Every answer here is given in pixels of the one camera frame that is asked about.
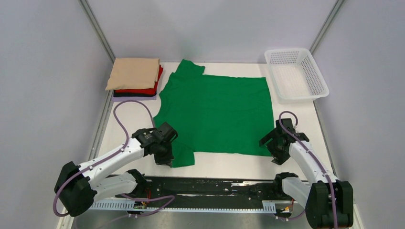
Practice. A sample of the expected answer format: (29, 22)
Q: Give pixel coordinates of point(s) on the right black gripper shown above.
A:
(279, 157)

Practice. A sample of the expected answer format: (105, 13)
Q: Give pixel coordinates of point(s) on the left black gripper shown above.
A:
(167, 159)

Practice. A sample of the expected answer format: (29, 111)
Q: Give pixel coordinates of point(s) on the green t shirt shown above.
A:
(215, 114)

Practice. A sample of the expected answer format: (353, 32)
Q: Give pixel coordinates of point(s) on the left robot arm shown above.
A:
(101, 170)

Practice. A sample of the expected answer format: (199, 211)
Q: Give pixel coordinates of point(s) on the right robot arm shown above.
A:
(316, 177)

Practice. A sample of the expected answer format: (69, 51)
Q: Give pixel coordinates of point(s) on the white plastic basket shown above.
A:
(295, 75)

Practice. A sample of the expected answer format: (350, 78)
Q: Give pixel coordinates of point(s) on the folded black t shirt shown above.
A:
(118, 94)

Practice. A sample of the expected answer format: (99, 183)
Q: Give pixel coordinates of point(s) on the folded beige t shirt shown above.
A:
(133, 73)

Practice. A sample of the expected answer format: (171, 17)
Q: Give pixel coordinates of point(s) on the right corner metal strip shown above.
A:
(327, 24)

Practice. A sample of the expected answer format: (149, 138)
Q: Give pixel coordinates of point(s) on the corner metal strip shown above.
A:
(97, 28)
(327, 24)

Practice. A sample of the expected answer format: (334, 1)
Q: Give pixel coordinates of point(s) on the left corner metal strip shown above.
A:
(97, 28)

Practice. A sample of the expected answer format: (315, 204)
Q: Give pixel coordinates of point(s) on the aluminium frame rail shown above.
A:
(78, 194)

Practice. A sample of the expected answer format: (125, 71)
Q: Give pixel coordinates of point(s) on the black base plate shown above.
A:
(212, 192)

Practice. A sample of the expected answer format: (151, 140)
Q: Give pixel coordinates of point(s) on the white slotted cable duct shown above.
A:
(265, 207)

